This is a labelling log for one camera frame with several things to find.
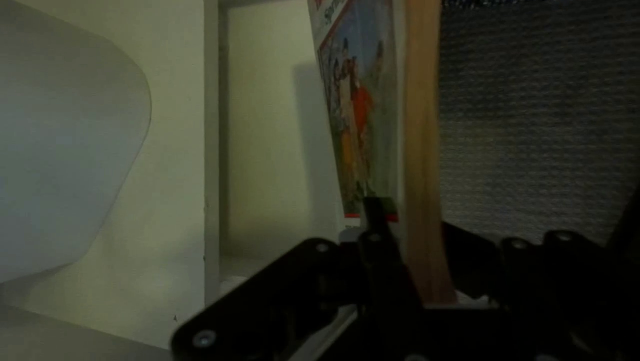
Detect white open drawer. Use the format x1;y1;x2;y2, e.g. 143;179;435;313
207;0;343;294

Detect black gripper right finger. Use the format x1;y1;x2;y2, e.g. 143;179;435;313
444;205;640;361

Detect dotted dark bed duvet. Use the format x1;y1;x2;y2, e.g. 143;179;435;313
440;0;640;243

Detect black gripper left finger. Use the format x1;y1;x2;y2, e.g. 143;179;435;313
170;196;428;361

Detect white bedside cabinet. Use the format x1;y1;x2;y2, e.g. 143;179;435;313
0;0;230;348

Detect illustrated children's paperback book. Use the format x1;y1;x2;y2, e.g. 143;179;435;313
306;0;444;306

